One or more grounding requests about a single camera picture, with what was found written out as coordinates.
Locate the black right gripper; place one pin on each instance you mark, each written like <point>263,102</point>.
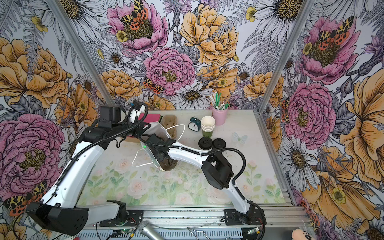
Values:
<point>159,158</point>

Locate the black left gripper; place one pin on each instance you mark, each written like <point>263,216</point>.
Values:
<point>140,126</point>

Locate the cartoon animal gift bag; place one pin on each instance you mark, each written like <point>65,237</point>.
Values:
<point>160,131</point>

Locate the pulp cup carrier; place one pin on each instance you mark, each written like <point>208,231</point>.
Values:
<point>168,164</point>

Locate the black coffee cup lid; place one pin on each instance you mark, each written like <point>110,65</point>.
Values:
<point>205,143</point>

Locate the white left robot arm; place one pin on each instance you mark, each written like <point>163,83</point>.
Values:
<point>58,211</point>

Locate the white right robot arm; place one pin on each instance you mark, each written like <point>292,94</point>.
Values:
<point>216,168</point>

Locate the stack of pulp cup carriers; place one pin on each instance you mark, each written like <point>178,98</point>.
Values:
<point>169,122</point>

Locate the teal alarm clock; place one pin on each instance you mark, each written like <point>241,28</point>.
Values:
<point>195,124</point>

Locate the stack of green paper cups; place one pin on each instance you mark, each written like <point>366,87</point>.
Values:
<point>208,124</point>

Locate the stack of black lids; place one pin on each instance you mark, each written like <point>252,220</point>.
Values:
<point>219,143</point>

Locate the pink straw holder cup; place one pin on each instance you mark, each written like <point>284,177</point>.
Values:
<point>220,116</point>

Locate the wrapped straws bundle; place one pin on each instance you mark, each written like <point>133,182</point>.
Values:
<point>218,102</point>

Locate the silver microphone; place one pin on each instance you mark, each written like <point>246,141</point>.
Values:
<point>146,229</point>

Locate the pink plush toy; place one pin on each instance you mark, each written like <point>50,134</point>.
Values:
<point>299,234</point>

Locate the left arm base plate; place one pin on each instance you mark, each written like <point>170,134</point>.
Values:
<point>133,219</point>

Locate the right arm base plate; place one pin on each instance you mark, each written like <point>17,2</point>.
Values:
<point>235,218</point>

